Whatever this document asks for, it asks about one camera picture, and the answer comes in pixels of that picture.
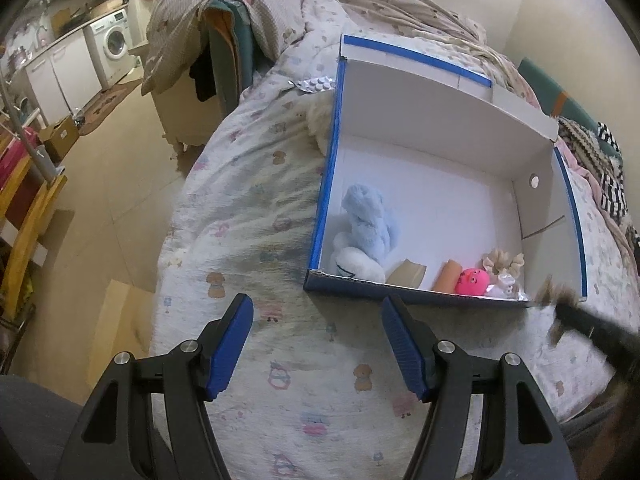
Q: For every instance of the silver pill blister pack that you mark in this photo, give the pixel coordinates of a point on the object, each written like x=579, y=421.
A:
x=313, y=85

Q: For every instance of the white washing machine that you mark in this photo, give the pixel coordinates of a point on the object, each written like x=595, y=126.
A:
x=108, y=39

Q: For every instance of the brown furry soft item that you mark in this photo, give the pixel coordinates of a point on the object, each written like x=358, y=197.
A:
x=553, y=295

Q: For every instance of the teal orange cushion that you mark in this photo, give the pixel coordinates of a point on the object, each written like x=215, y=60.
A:
x=553, y=99

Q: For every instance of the beige lace scrunchie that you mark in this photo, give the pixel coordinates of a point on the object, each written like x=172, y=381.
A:
x=499, y=261

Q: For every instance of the blue white cardboard box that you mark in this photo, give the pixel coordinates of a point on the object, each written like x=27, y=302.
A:
x=464, y=166

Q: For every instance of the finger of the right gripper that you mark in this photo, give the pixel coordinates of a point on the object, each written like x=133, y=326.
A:
x=613, y=340

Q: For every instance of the teal orange hanging towel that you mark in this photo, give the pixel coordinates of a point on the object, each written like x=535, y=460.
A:
x=222, y=55

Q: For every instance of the pink octopus squishy toy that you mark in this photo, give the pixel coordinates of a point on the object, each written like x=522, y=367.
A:
x=472, y=282

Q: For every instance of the brown floor mat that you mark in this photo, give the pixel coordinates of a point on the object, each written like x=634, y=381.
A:
x=103, y=104

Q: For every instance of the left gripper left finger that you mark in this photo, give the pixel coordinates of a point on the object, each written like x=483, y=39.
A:
x=221, y=343

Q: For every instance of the cardboard box on floor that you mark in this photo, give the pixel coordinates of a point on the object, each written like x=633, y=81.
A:
x=59, y=138

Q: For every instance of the light wooden board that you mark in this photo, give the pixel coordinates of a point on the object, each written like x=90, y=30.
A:
x=124, y=324

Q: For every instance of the black white striped cloth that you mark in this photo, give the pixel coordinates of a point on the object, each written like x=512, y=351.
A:
x=598, y=152

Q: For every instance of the beige patterned blanket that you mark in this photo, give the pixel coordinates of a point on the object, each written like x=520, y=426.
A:
x=303, y=34

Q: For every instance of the white kitchen cabinet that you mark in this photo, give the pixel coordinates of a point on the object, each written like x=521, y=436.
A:
x=63, y=79

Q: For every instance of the light blue plush toy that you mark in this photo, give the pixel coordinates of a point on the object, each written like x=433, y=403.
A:
x=373, y=228

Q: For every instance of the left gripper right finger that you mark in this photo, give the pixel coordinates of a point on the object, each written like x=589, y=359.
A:
x=412, y=342

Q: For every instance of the peach soft cylinder toy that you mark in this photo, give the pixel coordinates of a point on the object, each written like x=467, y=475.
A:
x=448, y=277

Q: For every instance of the white patterned bed quilt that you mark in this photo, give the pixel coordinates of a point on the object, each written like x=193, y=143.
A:
x=317, y=393

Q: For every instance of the tan triangular soft block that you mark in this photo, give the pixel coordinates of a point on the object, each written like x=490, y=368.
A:
x=407, y=274

